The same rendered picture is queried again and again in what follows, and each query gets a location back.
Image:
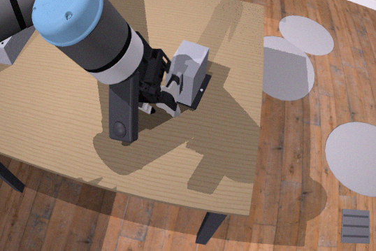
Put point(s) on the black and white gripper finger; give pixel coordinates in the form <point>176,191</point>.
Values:
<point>167,99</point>
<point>146,108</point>

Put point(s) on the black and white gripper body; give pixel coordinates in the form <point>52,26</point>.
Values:
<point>151,64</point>

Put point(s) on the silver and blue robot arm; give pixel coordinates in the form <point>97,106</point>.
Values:
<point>95,36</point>

